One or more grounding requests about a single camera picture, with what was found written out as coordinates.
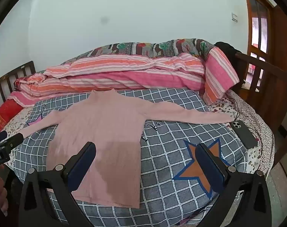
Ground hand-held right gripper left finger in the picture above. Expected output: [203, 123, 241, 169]
[19, 141, 97, 227]

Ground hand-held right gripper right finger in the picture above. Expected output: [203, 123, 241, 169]
[195, 142, 274, 227]

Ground pink knit sweater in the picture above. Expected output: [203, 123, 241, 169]
[20, 88, 234, 210]

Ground person's left hand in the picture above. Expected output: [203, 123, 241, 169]
[0, 164, 9, 217]

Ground red pillow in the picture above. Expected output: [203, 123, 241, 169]
[0, 99, 24, 131]

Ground smartphone in dark case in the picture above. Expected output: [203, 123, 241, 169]
[230, 120, 258, 149]

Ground grey checked star blanket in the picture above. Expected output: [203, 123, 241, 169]
[10, 88, 249, 227]

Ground floral bed sheet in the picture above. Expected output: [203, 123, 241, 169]
[0, 90, 275, 178]

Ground wooden headboard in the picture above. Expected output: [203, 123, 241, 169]
[0, 61, 37, 111]

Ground pink striped pillow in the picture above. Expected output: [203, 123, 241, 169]
[203, 47, 240, 105]

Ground pink orange striped quilt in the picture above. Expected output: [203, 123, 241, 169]
[7, 52, 206, 108]

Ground wooden footboard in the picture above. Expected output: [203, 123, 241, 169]
[235, 51, 287, 163]

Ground dark clothing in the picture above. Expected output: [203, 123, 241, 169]
[214, 41, 243, 59]

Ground floral patterned quilt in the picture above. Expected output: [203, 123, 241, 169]
[63, 38, 216, 63]

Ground wooden bedside desk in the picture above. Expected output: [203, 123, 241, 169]
[241, 0, 287, 95]

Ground black charging cable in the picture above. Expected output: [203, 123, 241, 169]
[229, 95, 264, 171]

